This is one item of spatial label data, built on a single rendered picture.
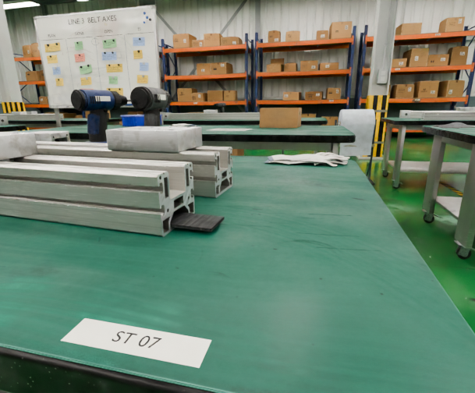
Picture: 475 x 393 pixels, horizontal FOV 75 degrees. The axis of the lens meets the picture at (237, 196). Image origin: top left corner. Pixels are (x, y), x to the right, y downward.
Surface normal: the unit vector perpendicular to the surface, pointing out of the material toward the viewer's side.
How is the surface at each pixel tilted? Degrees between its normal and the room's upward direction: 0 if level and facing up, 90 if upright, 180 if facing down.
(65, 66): 90
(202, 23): 90
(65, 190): 90
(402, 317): 0
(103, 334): 0
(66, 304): 0
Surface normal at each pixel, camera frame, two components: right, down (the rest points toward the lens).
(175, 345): -0.01, -0.96
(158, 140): -0.31, 0.27
